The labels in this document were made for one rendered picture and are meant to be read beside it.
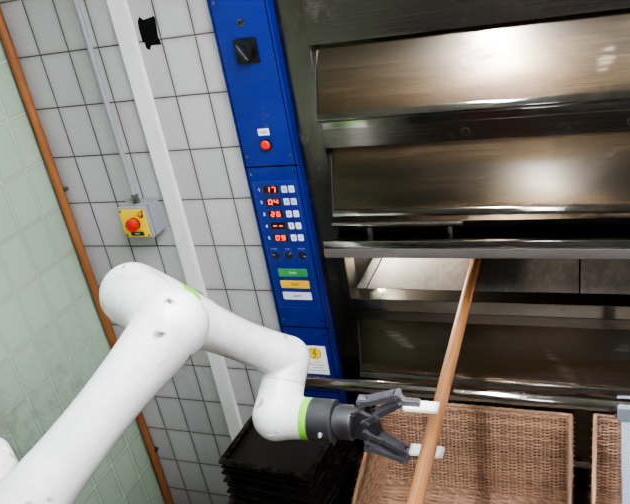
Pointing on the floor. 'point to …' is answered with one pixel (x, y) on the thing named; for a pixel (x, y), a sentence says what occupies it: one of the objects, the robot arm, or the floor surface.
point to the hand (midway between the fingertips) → (432, 429)
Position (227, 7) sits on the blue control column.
